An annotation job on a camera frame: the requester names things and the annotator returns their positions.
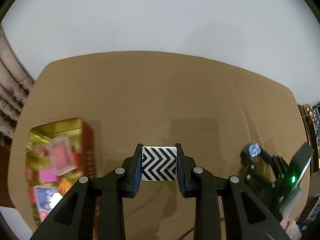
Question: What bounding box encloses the patterned beige curtain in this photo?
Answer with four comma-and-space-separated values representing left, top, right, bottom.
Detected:
0, 28, 34, 139

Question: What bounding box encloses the black cable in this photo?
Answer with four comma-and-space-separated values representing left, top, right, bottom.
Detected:
175, 227, 197, 240

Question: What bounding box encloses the pink paper card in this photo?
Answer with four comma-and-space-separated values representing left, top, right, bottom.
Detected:
39, 168, 58, 184

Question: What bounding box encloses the brown wooden door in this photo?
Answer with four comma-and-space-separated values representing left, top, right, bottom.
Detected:
0, 146, 15, 208

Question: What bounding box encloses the gold red toffee tin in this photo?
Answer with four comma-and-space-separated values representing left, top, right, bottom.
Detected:
25, 118, 96, 226

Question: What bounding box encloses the zigzag patterned white cube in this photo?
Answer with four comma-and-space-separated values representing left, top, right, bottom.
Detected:
141, 146, 177, 181

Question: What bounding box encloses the dental floss pick box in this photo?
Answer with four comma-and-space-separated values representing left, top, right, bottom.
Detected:
33, 186, 62, 222

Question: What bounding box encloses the blue patterned keychain pouch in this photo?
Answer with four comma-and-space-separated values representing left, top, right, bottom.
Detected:
247, 142, 261, 158

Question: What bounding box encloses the orange small item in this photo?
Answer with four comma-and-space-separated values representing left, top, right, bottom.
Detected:
58, 178, 74, 196

